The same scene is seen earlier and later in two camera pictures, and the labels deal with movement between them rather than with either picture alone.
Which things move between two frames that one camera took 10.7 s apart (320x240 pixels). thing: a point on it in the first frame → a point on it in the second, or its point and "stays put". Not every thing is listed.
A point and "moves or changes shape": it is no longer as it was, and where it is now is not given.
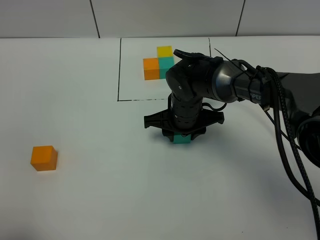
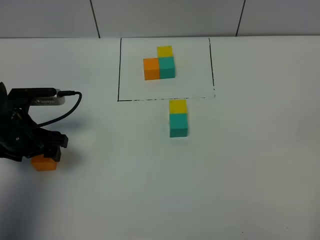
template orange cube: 151,68 stays put
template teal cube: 165,63 stays put
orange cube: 44,158 stays put
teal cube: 179,138 moves or changes shape
